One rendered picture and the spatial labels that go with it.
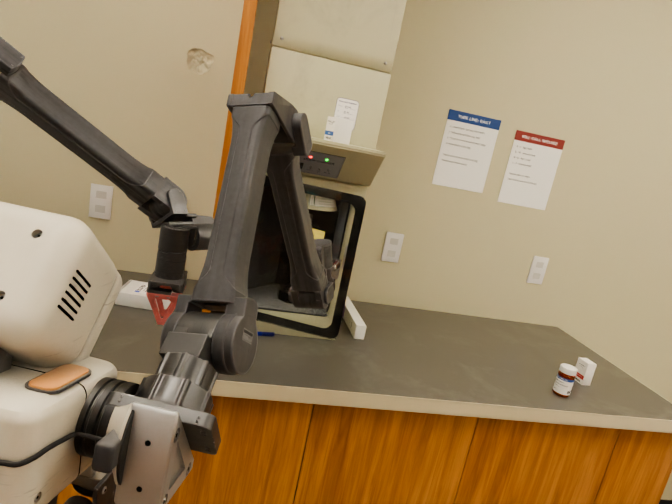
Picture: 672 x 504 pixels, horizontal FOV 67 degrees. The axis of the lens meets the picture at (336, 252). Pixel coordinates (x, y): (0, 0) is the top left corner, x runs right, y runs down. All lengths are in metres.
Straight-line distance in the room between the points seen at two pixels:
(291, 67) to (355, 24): 0.20
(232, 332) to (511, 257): 1.64
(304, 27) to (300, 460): 1.09
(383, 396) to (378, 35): 0.92
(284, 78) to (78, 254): 0.90
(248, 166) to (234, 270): 0.15
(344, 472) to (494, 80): 1.42
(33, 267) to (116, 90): 1.31
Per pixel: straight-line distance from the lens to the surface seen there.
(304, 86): 1.38
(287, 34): 1.39
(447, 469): 1.53
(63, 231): 0.60
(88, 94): 1.87
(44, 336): 0.59
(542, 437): 1.60
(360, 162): 1.32
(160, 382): 0.61
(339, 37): 1.41
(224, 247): 0.70
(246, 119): 0.79
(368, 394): 1.29
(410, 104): 1.90
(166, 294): 1.06
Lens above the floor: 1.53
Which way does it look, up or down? 13 degrees down
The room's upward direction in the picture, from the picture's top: 12 degrees clockwise
